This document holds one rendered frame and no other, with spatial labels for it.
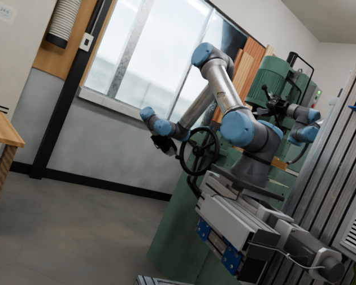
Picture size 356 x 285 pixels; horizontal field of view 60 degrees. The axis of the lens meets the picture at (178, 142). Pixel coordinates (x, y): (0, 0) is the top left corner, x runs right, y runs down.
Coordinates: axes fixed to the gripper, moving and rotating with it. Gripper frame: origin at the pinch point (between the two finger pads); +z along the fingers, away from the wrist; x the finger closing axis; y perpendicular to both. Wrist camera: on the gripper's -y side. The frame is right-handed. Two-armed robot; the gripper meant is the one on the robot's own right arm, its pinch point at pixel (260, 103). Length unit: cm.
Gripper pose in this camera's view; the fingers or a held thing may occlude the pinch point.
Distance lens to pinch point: 184.0
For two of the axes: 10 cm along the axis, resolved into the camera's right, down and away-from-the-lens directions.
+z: -6.1, -3.3, 7.2
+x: -6.3, 7.5, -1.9
